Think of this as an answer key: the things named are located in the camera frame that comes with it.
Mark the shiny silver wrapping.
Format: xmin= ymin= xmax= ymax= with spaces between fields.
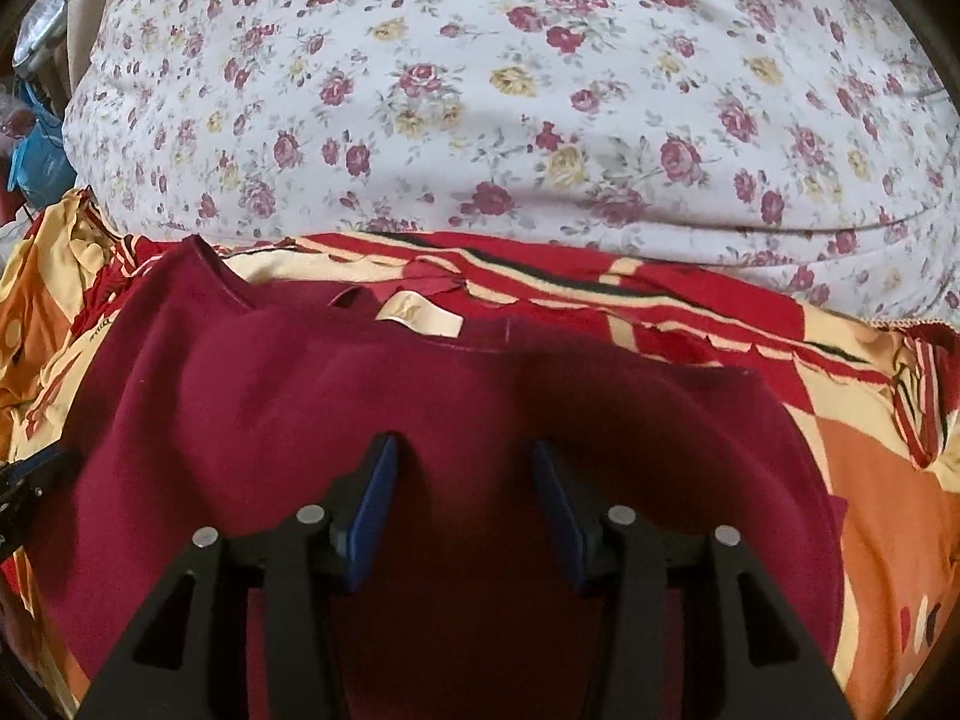
xmin=11 ymin=0 xmax=72 ymax=80

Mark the maroon sweater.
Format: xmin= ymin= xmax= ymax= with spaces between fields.
xmin=26 ymin=234 xmax=848 ymax=720

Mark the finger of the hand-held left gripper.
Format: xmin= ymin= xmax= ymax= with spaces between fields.
xmin=0 ymin=450 xmax=83 ymax=560

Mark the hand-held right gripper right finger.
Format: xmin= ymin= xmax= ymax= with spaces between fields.
xmin=529 ymin=441 xmax=856 ymax=720

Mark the white floral bedsheet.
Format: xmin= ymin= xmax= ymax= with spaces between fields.
xmin=61 ymin=0 xmax=960 ymax=329

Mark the blue plastic bag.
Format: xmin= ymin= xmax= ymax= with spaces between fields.
xmin=11 ymin=82 xmax=80 ymax=200

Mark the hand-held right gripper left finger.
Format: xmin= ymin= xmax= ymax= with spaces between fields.
xmin=75 ymin=431 xmax=400 ymax=720

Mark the red and yellow printed blanket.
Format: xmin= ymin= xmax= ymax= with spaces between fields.
xmin=0 ymin=187 xmax=960 ymax=720

